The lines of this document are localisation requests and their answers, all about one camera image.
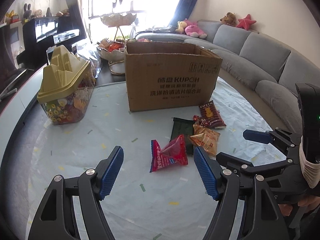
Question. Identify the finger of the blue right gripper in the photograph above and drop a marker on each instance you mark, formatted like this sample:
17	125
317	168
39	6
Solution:
256	136

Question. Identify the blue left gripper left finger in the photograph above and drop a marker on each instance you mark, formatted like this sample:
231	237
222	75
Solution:
108	170

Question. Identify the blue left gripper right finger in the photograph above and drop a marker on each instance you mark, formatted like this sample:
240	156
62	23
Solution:
205	167

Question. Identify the right hand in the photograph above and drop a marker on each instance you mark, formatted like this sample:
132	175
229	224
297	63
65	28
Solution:
310	202

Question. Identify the orange biscuit packet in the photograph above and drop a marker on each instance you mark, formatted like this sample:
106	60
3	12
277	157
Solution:
205	138

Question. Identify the red triangular snack packet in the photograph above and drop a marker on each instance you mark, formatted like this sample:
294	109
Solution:
173	153

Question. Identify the small red candy packet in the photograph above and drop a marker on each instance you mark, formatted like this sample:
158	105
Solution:
204	122

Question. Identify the Costa cookie packet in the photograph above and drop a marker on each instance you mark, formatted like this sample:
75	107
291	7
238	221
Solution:
209	111

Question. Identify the grey curved sofa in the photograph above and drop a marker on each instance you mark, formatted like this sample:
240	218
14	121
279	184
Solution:
260	63

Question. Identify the clear candy jar gold lid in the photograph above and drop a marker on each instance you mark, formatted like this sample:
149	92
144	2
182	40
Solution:
66	88

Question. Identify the brown cardboard box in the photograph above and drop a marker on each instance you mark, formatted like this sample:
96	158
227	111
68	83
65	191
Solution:
163	75

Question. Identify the red star pillow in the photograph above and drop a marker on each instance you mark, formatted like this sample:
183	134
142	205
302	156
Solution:
245	23

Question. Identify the brown plush toy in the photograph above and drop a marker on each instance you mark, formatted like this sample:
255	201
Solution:
229	19

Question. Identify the white tiered snack tray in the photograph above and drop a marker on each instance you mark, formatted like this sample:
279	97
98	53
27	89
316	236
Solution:
113	50

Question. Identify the clear plastic bag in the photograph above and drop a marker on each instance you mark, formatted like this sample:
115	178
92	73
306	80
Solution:
91	54

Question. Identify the pink plush toy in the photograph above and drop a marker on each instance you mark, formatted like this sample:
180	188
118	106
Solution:
193	30

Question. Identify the yellow plush toy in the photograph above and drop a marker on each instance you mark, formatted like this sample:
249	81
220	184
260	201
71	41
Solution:
181	25

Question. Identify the black piano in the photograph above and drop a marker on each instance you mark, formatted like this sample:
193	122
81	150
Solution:
40	34

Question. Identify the blue curtain right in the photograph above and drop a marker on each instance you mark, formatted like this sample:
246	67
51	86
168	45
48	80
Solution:
183	10

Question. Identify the blue curtain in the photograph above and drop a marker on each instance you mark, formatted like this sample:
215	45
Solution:
183	10
75	12

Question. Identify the grey rabbit plush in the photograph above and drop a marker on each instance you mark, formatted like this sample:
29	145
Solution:
27	11

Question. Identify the blue curtain left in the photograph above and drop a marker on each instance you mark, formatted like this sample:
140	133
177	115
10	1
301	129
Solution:
75	12

